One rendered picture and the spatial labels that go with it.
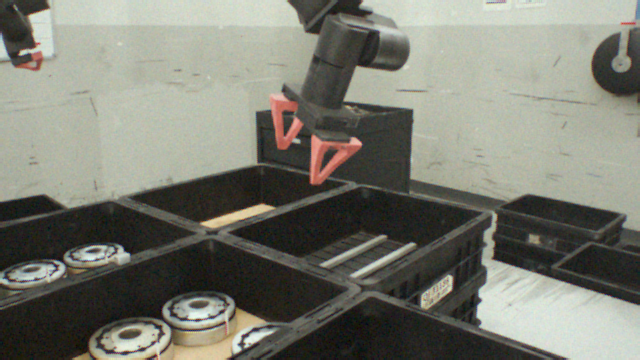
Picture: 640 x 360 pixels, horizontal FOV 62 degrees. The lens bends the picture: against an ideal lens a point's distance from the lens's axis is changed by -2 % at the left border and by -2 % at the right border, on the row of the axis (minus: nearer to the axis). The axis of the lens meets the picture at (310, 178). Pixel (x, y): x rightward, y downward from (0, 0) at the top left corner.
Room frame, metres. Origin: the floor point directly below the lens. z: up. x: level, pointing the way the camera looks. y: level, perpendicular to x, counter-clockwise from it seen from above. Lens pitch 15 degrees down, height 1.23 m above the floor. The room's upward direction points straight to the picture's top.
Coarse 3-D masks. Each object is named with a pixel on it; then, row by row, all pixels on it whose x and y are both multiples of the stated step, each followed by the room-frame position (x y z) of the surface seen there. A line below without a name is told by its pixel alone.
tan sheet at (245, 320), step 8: (240, 312) 0.74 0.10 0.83; (240, 320) 0.72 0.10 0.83; (248, 320) 0.72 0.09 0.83; (256, 320) 0.72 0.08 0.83; (264, 320) 0.72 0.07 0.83; (240, 328) 0.69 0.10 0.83; (232, 336) 0.67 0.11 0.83; (176, 344) 0.65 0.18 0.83; (208, 344) 0.65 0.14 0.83; (216, 344) 0.65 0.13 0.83; (224, 344) 0.65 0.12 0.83; (88, 352) 0.63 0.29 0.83; (176, 352) 0.63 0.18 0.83; (184, 352) 0.63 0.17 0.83; (192, 352) 0.63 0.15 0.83; (200, 352) 0.63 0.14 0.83; (208, 352) 0.63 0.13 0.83; (216, 352) 0.63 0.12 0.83; (224, 352) 0.63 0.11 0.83
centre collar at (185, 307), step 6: (186, 300) 0.71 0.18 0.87; (192, 300) 0.71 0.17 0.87; (198, 300) 0.71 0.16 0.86; (204, 300) 0.71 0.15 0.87; (210, 300) 0.71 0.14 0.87; (186, 306) 0.69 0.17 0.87; (210, 306) 0.69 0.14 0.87; (186, 312) 0.68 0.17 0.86; (192, 312) 0.67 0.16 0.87; (198, 312) 0.67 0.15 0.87; (204, 312) 0.68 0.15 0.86; (210, 312) 0.68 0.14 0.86
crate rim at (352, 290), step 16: (192, 240) 0.78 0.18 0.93; (208, 240) 0.79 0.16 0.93; (224, 240) 0.78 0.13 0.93; (144, 256) 0.72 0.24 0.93; (160, 256) 0.73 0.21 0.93; (256, 256) 0.73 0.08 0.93; (272, 256) 0.72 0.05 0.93; (96, 272) 0.66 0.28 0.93; (112, 272) 0.67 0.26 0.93; (304, 272) 0.67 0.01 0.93; (320, 272) 0.67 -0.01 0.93; (48, 288) 0.61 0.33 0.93; (64, 288) 0.62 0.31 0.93; (352, 288) 0.62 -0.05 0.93; (0, 304) 0.57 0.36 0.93; (16, 304) 0.57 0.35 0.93; (336, 304) 0.58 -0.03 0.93; (304, 320) 0.54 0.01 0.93; (272, 336) 0.51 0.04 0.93; (240, 352) 0.48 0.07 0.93; (256, 352) 0.48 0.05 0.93
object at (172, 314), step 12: (180, 300) 0.72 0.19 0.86; (216, 300) 0.72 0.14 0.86; (228, 300) 0.72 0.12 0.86; (168, 312) 0.68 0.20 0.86; (180, 312) 0.68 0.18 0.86; (216, 312) 0.68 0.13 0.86; (228, 312) 0.68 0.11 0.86; (180, 324) 0.65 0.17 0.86; (192, 324) 0.65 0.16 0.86; (204, 324) 0.65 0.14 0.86; (216, 324) 0.66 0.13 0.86
